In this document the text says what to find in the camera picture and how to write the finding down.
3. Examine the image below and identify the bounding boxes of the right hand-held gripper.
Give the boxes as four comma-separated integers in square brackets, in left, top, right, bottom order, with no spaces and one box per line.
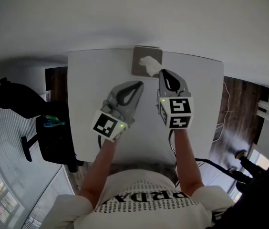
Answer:
[157,69,195,130]

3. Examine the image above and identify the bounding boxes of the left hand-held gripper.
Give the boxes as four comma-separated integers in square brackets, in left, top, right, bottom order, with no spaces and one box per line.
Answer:
[91,81,144,142]

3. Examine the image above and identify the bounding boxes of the person's right forearm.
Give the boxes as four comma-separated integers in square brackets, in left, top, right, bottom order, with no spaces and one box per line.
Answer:
[174,127,206,198]

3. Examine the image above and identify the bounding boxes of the person's left forearm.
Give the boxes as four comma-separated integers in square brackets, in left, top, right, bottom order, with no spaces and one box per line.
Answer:
[78,137,118,209]

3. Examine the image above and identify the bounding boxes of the grey and white tissue box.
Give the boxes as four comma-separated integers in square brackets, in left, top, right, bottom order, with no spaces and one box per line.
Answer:
[131,46,163,78]

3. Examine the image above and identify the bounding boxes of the white table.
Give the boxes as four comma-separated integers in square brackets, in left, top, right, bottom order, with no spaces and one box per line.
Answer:
[67,48,225,164]

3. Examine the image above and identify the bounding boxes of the black office chair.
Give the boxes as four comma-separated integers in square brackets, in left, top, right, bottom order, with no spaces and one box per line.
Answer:
[0,77,85,173]

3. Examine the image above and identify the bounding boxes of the person's white printed shirt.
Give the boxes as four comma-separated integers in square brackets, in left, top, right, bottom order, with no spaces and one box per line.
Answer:
[38,168,235,229]

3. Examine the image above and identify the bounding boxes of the grey window blinds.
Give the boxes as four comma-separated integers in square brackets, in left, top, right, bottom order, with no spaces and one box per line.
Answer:
[0,108,63,229]

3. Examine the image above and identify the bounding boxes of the black equipment bag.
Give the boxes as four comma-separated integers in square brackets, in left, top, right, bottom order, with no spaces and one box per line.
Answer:
[210,149,269,229]

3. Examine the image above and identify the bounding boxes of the white cable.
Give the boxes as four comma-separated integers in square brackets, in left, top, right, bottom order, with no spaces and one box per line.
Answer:
[212,81,232,143]

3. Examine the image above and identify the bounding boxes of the thick black cable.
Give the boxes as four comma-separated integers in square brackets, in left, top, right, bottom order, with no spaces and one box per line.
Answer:
[195,158,235,176]

